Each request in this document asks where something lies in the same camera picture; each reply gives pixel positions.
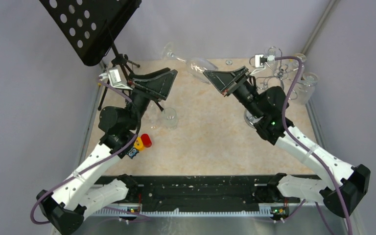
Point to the clear smooth wine glass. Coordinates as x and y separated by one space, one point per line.
153 114

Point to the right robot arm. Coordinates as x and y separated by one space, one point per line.
339 185

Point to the chrome wine glass rack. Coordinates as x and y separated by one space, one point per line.
281 77

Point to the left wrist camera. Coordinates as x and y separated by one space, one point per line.
116 81

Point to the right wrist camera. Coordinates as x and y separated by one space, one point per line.
260 62

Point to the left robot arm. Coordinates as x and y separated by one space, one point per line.
67 205

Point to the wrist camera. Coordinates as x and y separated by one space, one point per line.
260 62
116 81

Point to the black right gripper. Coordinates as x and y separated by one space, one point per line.
224 81

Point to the yellow ring block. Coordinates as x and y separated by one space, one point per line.
138 144

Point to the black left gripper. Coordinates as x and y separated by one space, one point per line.
157 83

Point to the red cylinder block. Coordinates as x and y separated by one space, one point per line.
146 140

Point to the black perforated music stand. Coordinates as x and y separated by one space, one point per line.
91 27

